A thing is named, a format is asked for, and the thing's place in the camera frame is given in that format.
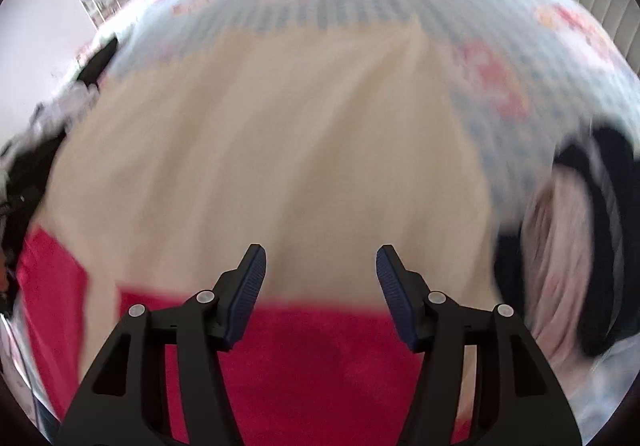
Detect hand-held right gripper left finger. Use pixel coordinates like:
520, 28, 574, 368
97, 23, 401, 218
54, 243, 268, 446

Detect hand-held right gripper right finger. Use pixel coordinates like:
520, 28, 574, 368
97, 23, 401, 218
375, 243, 583, 446

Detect red garment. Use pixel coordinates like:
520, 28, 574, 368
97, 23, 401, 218
17, 223, 473, 446

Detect beige garment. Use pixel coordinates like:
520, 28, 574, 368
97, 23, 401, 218
35, 19, 501, 377

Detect pale pink garment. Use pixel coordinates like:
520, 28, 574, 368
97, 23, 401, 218
520, 166, 601, 377

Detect navy garment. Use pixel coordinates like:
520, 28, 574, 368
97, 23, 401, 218
492, 126, 636, 359

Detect large black cloth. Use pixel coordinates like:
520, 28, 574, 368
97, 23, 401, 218
0, 126, 68, 232

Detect white cloth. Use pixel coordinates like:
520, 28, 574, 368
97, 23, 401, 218
30, 86, 101, 129

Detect small black cloth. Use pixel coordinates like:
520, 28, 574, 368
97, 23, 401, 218
75, 36, 121, 88

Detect wire shelf rack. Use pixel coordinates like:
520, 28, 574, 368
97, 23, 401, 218
75, 0, 133, 30

